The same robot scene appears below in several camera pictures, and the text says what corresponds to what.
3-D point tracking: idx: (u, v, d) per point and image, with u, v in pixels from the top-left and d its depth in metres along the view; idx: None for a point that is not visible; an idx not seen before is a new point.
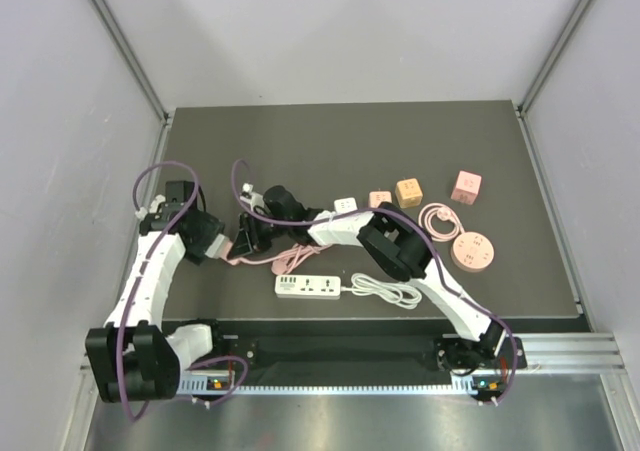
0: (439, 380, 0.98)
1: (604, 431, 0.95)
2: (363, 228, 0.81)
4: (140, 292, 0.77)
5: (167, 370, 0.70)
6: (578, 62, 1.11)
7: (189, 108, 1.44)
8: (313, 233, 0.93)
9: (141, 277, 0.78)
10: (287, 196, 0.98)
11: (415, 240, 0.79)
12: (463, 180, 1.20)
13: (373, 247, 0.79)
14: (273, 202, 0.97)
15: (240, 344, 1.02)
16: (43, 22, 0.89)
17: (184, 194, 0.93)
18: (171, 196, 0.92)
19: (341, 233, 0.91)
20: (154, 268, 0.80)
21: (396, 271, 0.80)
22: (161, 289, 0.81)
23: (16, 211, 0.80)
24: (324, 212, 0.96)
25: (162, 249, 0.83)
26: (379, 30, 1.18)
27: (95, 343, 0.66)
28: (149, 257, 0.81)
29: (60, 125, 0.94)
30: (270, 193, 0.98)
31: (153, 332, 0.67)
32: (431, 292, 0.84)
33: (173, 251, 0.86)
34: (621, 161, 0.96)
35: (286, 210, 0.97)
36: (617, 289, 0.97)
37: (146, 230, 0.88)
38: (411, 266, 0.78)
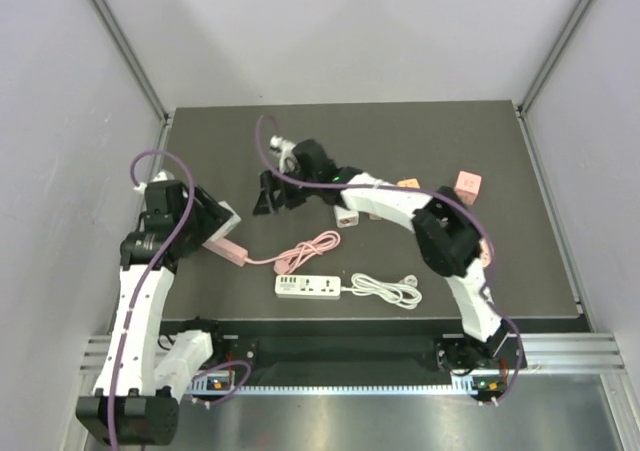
0: (439, 380, 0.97)
1: (604, 430, 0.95)
2: (419, 212, 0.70)
4: (128, 352, 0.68)
5: (164, 423, 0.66)
6: (578, 63, 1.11)
7: (189, 108, 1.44)
8: (348, 197, 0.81)
9: (127, 335, 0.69)
10: (316, 149, 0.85)
11: (469, 237, 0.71)
12: (463, 180, 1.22)
13: (425, 235, 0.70)
14: (301, 154, 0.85)
15: (240, 344, 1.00)
16: (43, 22, 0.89)
17: (167, 205, 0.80)
18: (153, 206, 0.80)
19: (386, 208, 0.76)
20: (142, 317, 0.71)
21: (441, 263, 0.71)
22: (152, 339, 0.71)
23: (15, 210, 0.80)
24: (364, 175, 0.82)
25: (148, 292, 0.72)
26: (380, 29, 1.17)
27: (85, 411, 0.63)
28: (133, 306, 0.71)
29: (59, 125, 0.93)
30: (300, 145, 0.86)
31: (146, 403, 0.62)
32: (462, 294, 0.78)
33: (160, 285, 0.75)
34: (621, 161, 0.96)
35: (315, 167, 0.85)
36: (617, 289, 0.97)
37: (129, 260, 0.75)
38: (460, 264, 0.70)
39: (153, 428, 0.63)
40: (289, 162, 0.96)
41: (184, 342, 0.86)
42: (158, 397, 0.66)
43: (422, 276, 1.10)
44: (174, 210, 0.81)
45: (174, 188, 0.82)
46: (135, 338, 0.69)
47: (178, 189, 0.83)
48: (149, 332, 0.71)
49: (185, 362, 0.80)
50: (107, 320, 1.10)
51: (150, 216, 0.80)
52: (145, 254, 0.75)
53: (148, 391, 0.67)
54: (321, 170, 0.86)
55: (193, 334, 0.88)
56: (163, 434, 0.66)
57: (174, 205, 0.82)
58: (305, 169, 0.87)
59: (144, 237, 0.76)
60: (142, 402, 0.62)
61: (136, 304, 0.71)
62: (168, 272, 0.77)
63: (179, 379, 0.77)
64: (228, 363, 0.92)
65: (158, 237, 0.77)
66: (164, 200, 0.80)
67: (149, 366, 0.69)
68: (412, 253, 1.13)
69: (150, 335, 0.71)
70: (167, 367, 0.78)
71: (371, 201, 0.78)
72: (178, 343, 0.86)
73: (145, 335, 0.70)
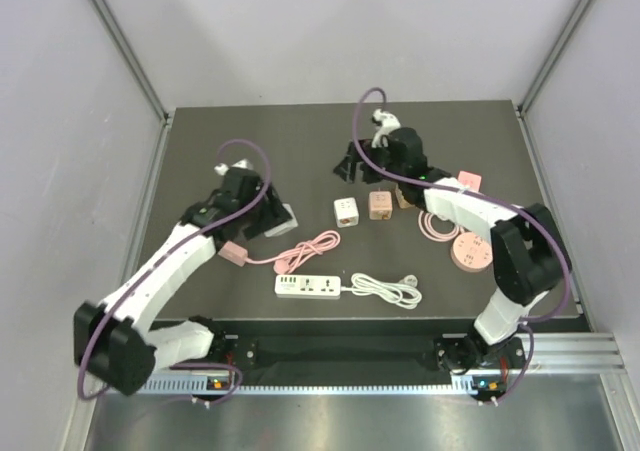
0: (439, 380, 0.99)
1: (604, 430, 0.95)
2: (501, 224, 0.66)
4: (144, 285, 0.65)
5: (135, 370, 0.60)
6: (579, 62, 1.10)
7: (188, 107, 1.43)
8: (429, 196, 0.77)
9: (152, 272, 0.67)
10: (415, 142, 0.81)
11: (550, 263, 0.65)
12: (463, 180, 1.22)
13: (503, 249, 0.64)
14: (398, 141, 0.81)
15: (240, 344, 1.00)
16: (43, 22, 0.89)
17: (238, 191, 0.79)
18: (227, 188, 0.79)
19: (467, 213, 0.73)
20: (171, 266, 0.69)
21: (512, 284, 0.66)
22: (166, 290, 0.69)
23: (15, 211, 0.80)
24: (453, 179, 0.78)
25: (186, 249, 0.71)
26: (379, 28, 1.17)
27: (80, 318, 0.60)
28: (171, 252, 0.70)
29: (59, 124, 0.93)
30: (401, 132, 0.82)
31: (131, 334, 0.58)
32: (503, 307, 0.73)
33: (198, 253, 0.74)
34: (621, 160, 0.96)
35: (407, 158, 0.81)
36: (618, 289, 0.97)
37: (187, 219, 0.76)
38: (534, 289, 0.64)
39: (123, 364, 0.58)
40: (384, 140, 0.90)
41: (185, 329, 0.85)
42: (144, 340, 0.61)
43: (422, 275, 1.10)
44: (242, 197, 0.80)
45: (251, 178, 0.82)
46: (157, 279, 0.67)
47: (253, 180, 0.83)
48: (168, 282, 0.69)
49: (177, 340, 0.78)
50: None
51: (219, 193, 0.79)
52: (200, 224, 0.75)
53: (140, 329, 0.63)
54: (413, 164, 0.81)
55: (199, 327, 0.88)
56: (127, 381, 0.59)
57: (245, 194, 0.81)
58: (398, 155, 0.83)
59: (208, 209, 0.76)
60: (128, 333, 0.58)
61: (173, 254, 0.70)
62: (210, 248, 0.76)
63: (166, 353, 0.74)
64: (226, 366, 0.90)
65: (217, 214, 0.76)
66: (236, 185, 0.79)
67: (152, 311, 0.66)
68: (412, 253, 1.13)
69: (168, 285, 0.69)
70: (161, 336, 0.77)
71: (451, 203, 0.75)
72: (182, 328, 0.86)
73: (166, 282, 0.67)
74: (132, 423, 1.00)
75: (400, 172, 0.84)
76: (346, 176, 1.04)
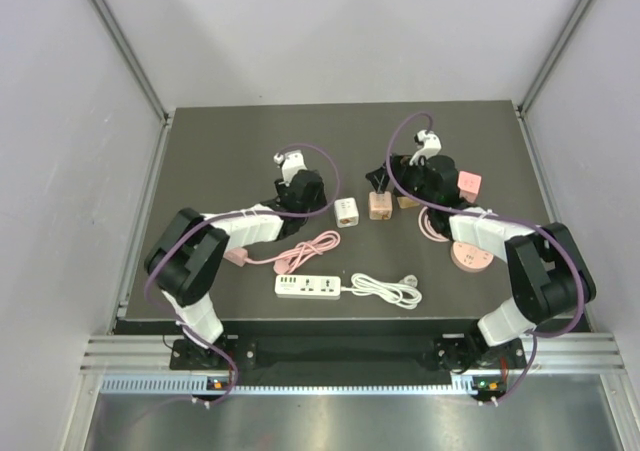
0: (439, 380, 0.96)
1: (604, 430, 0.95)
2: (515, 238, 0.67)
4: (234, 220, 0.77)
5: (203, 279, 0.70)
6: (579, 63, 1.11)
7: (188, 107, 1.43)
8: (453, 222, 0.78)
9: (243, 216, 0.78)
10: (451, 175, 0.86)
11: (570, 284, 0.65)
12: (463, 180, 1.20)
13: (518, 263, 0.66)
14: (436, 170, 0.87)
15: (240, 344, 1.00)
16: (43, 22, 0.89)
17: (302, 194, 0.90)
18: (292, 189, 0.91)
19: (487, 234, 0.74)
20: (256, 219, 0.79)
21: (529, 299, 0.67)
22: (241, 238, 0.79)
23: (15, 211, 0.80)
24: (480, 207, 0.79)
25: (268, 215, 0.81)
26: (380, 29, 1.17)
27: (182, 214, 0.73)
28: (259, 212, 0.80)
29: (59, 125, 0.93)
30: (439, 162, 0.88)
31: (221, 240, 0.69)
32: (513, 315, 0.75)
33: (269, 226, 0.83)
34: (621, 161, 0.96)
35: (440, 187, 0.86)
36: (617, 289, 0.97)
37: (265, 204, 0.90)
38: (550, 307, 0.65)
39: (202, 264, 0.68)
40: (421, 160, 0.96)
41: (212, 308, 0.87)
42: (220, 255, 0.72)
43: (422, 275, 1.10)
44: (306, 197, 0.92)
45: (315, 182, 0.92)
46: (244, 222, 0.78)
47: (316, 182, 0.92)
48: (247, 231, 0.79)
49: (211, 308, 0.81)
50: (107, 320, 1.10)
51: (286, 192, 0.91)
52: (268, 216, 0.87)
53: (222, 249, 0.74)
54: (445, 194, 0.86)
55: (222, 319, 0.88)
56: (193, 286, 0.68)
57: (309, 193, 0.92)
58: (433, 185, 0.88)
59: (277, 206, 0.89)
60: (219, 241, 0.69)
61: (261, 214, 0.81)
62: (276, 231, 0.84)
63: (199, 311, 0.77)
64: (227, 357, 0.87)
65: (285, 211, 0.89)
66: (300, 190, 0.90)
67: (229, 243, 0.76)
68: (411, 254, 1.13)
69: (246, 233, 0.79)
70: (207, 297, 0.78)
71: (473, 225, 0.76)
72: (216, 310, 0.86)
73: (248, 228, 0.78)
74: (132, 424, 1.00)
75: (432, 197, 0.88)
76: (379, 185, 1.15)
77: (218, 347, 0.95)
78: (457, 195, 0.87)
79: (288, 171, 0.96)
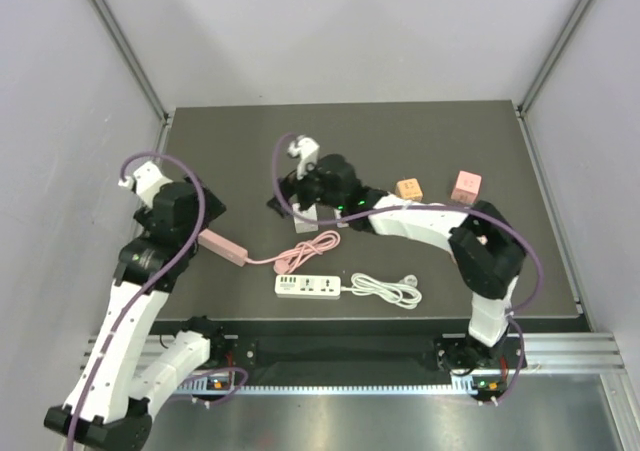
0: (439, 380, 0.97)
1: (604, 431, 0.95)
2: (454, 231, 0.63)
4: (100, 374, 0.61)
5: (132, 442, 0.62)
6: (578, 63, 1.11)
7: (188, 107, 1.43)
8: (376, 219, 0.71)
9: (103, 356, 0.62)
10: (347, 168, 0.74)
11: (510, 251, 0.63)
12: (463, 180, 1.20)
13: (466, 256, 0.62)
14: (331, 173, 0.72)
15: (240, 344, 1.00)
16: (44, 23, 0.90)
17: (175, 219, 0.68)
18: (157, 218, 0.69)
19: (415, 228, 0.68)
20: (123, 342, 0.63)
21: (483, 286, 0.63)
22: (131, 363, 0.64)
23: (15, 211, 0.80)
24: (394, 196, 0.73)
25: (132, 318, 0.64)
26: (379, 30, 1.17)
27: (52, 422, 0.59)
28: (117, 329, 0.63)
29: (59, 125, 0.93)
30: (328, 162, 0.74)
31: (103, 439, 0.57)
32: (486, 305, 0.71)
33: (146, 312, 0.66)
34: (620, 161, 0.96)
35: (342, 188, 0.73)
36: (618, 290, 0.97)
37: (125, 259, 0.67)
38: (505, 281, 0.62)
39: None
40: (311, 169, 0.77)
41: (181, 346, 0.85)
42: (124, 421, 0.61)
43: (423, 275, 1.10)
44: (180, 221, 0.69)
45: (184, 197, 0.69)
46: (111, 361, 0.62)
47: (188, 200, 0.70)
48: (127, 358, 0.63)
49: (174, 371, 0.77)
50: None
51: (154, 221, 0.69)
52: (141, 271, 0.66)
53: (121, 410, 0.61)
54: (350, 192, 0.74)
55: (192, 338, 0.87)
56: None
57: (182, 214, 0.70)
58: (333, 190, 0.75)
59: (142, 252, 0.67)
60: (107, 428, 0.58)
61: (120, 327, 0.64)
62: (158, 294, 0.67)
63: (159, 394, 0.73)
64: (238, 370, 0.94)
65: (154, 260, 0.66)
66: (167, 213, 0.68)
67: (122, 393, 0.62)
68: (411, 254, 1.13)
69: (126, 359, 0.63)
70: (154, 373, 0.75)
71: (400, 223, 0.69)
72: (175, 345, 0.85)
73: (123, 359, 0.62)
74: None
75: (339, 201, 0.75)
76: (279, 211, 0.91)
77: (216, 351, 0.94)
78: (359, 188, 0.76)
79: (145, 194, 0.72)
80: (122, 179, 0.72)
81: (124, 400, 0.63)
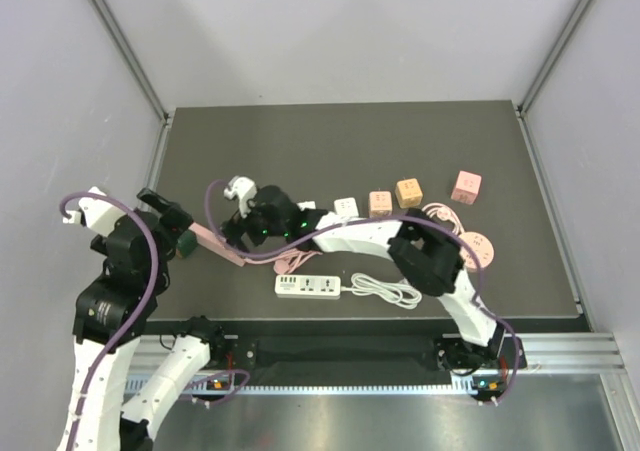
0: (438, 380, 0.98)
1: (604, 431, 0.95)
2: (393, 241, 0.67)
4: (82, 432, 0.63)
5: None
6: (578, 63, 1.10)
7: (188, 108, 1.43)
8: (320, 239, 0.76)
9: (79, 419, 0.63)
10: (282, 195, 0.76)
11: (447, 248, 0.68)
12: (463, 180, 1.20)
13: (407, 262, 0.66)
14: (266, 203, 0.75)
15: (241, 344, 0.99)
16: (44, 23, 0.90)
17: (133, 261, 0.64)
18: (115, 260, 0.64)
19: (357, 242, 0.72)
20: (95, 401, 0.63)
21: (428, 286, 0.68)
22: (113, 412, 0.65)
23: (15, 211, 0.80)
24: (332, 214, 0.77)
25: (101, 377, 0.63)
26: (379, 30, 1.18)
27: None
28: (87, 391, 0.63)
29: (59, 125, 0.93)
30: (263, 193, 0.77)
31: None
32: (453, 307, 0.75)
33: (116, 367, 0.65)
34: (620, 161, 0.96)
35: (281, 215, 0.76)
36: (618, 290, 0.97)
37: (81, 313, 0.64)
38: (448, 280, 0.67)
39: None
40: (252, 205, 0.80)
41: (180, 354, 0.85)
42: None
43: None
44: (141, 261, 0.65)
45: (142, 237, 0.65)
46: (87, 421, 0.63)
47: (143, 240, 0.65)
48: (106, 413, 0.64)
49: (173, 384, 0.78)
50: None
51: (112, 263, 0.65)
52: (100, 324, 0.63)
53: None
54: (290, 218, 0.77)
55: (190, 344, 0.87)
56: None
57: (142, 255, 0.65)
58: (271, 219, 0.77)
59: (97, 306, 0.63)
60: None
61: (89, 387, 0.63)
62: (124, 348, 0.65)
63: (160, 410, 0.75)
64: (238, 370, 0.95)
65: (114, 314, 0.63)
66: (125, 257, 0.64)
67: (110, 439, 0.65)
68: None
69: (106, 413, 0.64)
70: (154, 389, 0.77)
71: (342, 240, 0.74)
72: (174, 353, 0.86)
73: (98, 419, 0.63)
74: None
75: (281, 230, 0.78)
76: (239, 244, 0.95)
77: (217, 351, 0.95)
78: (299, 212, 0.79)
79: (96, 224, 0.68)
80: (65, 217, 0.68)
81: (114, 444, 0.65)
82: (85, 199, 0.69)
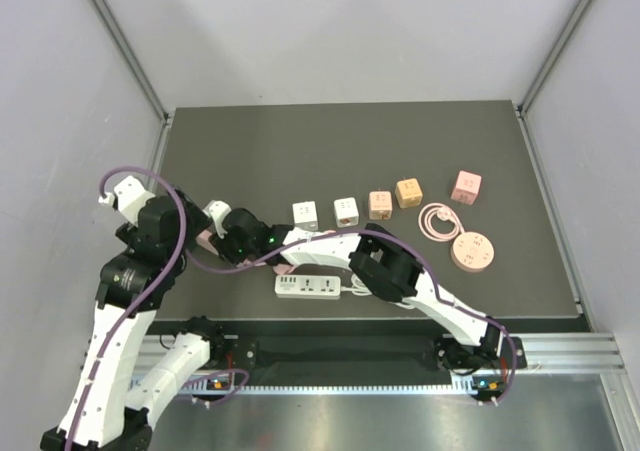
0: (439, 380, 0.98)
1: (604, 431, 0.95)
2: (353, 254, 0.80)
4: (91, 400, 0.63)
5: None
6: (578, 62, 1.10)
7: (188, 108, 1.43)
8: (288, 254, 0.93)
9: (91, 384, 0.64)
10: (246, 216, 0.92)
11: (402, 257, 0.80)
12: (463, 180, 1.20)
13: (367, 274, 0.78)
14: (233, 225, 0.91)
15: (241, 344, 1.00)
16: (44, 23, 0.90)
17: (160, 234, 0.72)
18: (145, 233, 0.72)
19: (322, 256, 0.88)
20: (110, 366, 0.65)
21: (387, 293, 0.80)
22: (122, 383, 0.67)
23: (16, 211, 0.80)
24: (296, 231, 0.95)
25: (118, 340, 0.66)
26: (379, 30, 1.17)
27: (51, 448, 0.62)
28: (103, 354, 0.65)
29: (59, 126, 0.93)
30: (230, 217, 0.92)
31: None
32: (426, 308, 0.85)
33: (134, 335, 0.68)
34: (621, 161, 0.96)
35: (248, 234, 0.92)
36: (619, 290, 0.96)
37: (108, 279, 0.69)
38: (403, 286, 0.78)
39: None
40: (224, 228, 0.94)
41: (180, 350, 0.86)
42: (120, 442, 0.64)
43: None
44: (165, 238, 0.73)
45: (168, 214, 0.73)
46: (100, 386, 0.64)
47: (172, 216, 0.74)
48: (117, 380, 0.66)
49: (174, 377, 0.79)
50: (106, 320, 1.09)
51: (140, 238, 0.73)
52: (123, 291, 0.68)
53: (113, 431, 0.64)
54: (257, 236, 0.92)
55: (192, 341, 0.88)
56: None
57: (168, 232, 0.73)
58: (241, 237, 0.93)
59: (123, 272, 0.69)
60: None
61: (106, 352, 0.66)
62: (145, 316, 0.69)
63: (161, 400, 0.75)
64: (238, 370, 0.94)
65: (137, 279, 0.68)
66: (154, 229, 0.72)
67: (116, 413, 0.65)
68: None
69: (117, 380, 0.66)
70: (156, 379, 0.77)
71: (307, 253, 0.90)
72: (174, 349, 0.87)
73: (111, 384, 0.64)
74: None
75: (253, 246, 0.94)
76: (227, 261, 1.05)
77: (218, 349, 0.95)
78: (264, 229, 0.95)
79: (127, 207, 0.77)
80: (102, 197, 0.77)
81: (118, 419, 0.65)
82: (119, 184, 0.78)
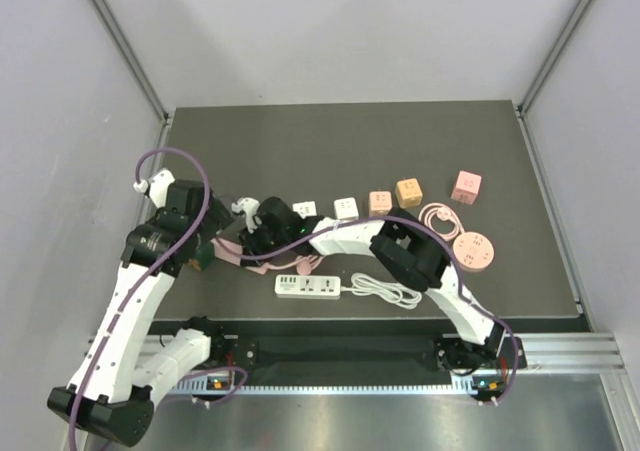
0: (438, 380, 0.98)
1: (604, 431, 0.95)
2: (375, 238, 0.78)
4: (105, 354, 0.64)
5: (133, 422, 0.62)
6: (578, 63, 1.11)
7: (188, 108, 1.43)
8: (316, 241, 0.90)
9: (109, 337, 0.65)
10: (280, 205, 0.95)
11: (430, 243, 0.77)
12: (463, 180, 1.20)
13: (389, 259, 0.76)
14: (267, 214, 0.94)
15: (241, 344, 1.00)
16: (44, 24, 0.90)
17: (186, 206, 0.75)
18: (171, 204, 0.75)
19: (347, 242, 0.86)
20: (129, 322, 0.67)
21: (411, 281, 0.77)
22: (135, 344, 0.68)
23: (16, 211, 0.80)
24: (324, 221, 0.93)
25: (139, 298, 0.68)
26: (378, 29, 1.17)
27: (58, 403, 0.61)
28: (123, 309, 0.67)
29: (59, 126, 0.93)
30: (263, 205, 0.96)
31: (108, 415, 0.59)
32: (443, 302, 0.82)
33: (153, 295, 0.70)
34: (620, 160, 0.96)
35: (282, 222, 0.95)
36: (619, 290, 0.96)
37: (134, 240, 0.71)
38: (429, 274, 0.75)
39: (116, 434, 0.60)
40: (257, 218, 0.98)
41: (183, 341, 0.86)
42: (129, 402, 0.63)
43: None
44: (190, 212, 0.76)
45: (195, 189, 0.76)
46: (118, 340, 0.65)
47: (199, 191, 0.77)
48: (132, 338, 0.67)
49: (177, 363, 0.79)
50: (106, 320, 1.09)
51: (166, 210, 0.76)
52: (147, 253, 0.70)
53: (122, 392, 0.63)
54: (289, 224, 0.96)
55: (193, 335, 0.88)
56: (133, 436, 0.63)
57: (193, 206, 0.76)
58: (274, 227, 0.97)
59: (150, 235, 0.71)
60: (110, 407, 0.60)
61: (126, 308, 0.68)
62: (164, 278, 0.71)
63: (163, 382, 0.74)
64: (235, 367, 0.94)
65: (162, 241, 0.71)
66: (181, 200, 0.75)
67: (127, 374, 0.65)
68: None
69: (134, 338, 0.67)
70: (160, 363, 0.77)
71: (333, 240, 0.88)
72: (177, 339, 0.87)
73: (128, 339, 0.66)
74: None
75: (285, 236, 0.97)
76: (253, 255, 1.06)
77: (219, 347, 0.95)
78: (297, 219, 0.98)
79: (157, 196, 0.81)
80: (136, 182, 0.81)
81: (128, 382, 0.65)
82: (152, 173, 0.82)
